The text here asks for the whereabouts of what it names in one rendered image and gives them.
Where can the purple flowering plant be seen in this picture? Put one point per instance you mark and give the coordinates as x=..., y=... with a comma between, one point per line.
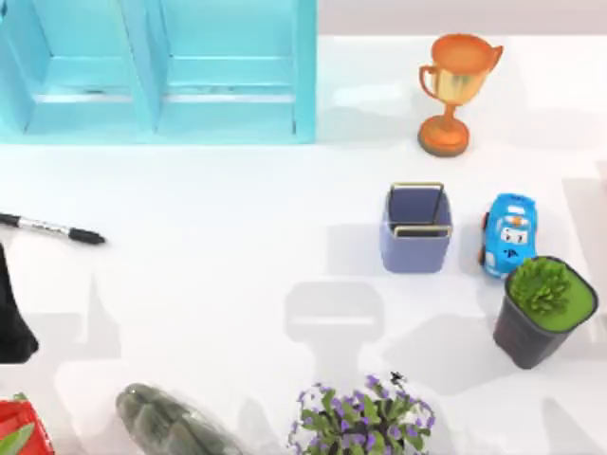
x=360, y=422

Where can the blue toy car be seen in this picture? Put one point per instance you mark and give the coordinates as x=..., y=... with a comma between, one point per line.
x=509, y=232

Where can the light blue rack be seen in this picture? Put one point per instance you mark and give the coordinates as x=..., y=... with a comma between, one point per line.
x=156, y=71

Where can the orange gold trophy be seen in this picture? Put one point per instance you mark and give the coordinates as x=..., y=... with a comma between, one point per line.
x=457, y=76

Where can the grey-green plastic bag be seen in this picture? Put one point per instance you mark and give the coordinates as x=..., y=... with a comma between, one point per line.
x=166, y=426

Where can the green plant in dark pot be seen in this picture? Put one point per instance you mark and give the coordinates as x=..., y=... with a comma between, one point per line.
x=540, y=308

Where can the black and silver marker pen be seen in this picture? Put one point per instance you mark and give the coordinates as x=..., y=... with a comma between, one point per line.
x=52, y=229

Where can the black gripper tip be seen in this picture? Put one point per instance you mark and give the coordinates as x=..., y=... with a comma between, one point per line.
x=12, y=317

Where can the red box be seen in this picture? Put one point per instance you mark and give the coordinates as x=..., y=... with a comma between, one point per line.
x=19, y=426

